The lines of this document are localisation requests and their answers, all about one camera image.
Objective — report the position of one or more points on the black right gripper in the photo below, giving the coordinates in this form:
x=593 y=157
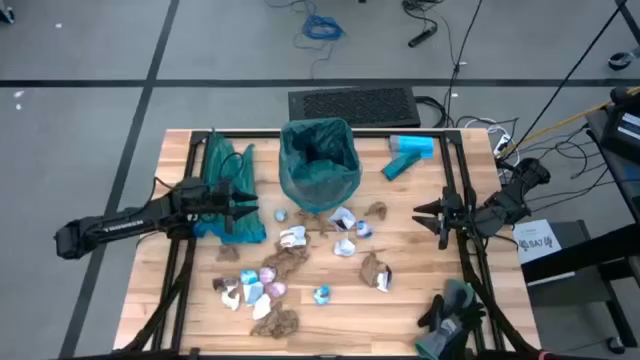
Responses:
x=457 y=215

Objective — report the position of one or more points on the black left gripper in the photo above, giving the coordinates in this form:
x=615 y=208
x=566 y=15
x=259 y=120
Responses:
x=200 y=205

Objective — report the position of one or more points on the teal plastic trash bag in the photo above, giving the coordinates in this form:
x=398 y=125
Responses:
x=247 y=232

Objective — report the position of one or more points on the small blue white paper ball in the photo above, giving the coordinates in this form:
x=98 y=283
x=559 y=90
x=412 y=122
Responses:
x=280 y=215

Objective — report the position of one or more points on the small brown paper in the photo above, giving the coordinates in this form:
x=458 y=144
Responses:
x=377 y=210
x=228 y=253

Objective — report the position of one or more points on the bin with teal liner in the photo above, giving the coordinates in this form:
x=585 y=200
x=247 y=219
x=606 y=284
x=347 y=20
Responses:
x=300 y=180

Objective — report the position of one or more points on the blue pink paper ball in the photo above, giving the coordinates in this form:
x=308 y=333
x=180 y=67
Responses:
x=363 y=229

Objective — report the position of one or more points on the light blue paper ball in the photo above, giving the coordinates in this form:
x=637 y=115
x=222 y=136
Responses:
x=248 y=276

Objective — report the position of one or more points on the large brown paper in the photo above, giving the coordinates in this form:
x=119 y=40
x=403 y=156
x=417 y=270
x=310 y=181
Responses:
x=287 y=261
x=276 y=324

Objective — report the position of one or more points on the dark brown white wrapper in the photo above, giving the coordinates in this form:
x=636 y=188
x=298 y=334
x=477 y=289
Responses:
x=224 y=284

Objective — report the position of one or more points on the brown white paper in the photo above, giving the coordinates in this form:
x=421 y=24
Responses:
x=371 y=270

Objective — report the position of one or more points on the light blue white paper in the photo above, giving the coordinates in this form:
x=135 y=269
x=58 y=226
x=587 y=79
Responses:
x=253 y=293

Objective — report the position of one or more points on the white black paper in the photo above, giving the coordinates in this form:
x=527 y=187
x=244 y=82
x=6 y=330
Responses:
x=341 y=218

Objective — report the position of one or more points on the blue black paper ball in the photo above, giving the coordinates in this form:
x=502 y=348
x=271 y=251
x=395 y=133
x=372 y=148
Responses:
x=322 y=295

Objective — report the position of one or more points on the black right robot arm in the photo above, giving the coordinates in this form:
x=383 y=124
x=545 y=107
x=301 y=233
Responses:
x=505 y=205

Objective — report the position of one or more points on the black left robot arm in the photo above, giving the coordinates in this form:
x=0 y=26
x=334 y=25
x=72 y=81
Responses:
x=100 y=232

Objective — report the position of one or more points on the teal bag roll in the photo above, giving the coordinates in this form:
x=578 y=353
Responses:
x=400 y=166

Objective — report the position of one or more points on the light blue bag roll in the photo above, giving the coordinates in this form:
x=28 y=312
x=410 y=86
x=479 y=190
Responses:
x=417 y=145

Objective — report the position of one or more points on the grey black work glove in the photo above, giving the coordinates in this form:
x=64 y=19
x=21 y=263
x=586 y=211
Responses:
x=440 y=340
x=457 y=295

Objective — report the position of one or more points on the white power strip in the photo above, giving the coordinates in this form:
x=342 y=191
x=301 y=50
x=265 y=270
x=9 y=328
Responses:
x=502 y=144

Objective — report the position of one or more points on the white printed paper sign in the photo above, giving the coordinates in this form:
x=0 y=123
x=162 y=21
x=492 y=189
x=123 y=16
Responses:
x=536 y=241

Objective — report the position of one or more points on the black perforated computer case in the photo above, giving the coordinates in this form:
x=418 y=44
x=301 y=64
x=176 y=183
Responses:
x=350 y=107

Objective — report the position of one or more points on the black side table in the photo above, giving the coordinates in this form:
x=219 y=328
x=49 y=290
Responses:
x=575 y=255

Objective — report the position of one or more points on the black power strip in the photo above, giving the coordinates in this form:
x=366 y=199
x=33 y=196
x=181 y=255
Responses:
x=422 y=36

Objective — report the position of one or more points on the black screen device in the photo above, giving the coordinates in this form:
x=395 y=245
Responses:
x=622 y=132

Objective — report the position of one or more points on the black caster wheel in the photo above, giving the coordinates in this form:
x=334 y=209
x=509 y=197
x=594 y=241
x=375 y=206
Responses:
x=5 y=14
x=620 y=61
x=616 y=345

